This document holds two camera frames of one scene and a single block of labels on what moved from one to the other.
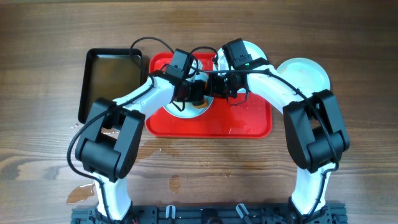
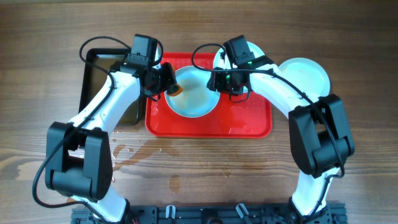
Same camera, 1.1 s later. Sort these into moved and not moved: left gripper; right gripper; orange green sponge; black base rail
Moved: orange green sponge; left gripper
Not moved: black base rail; right gripper
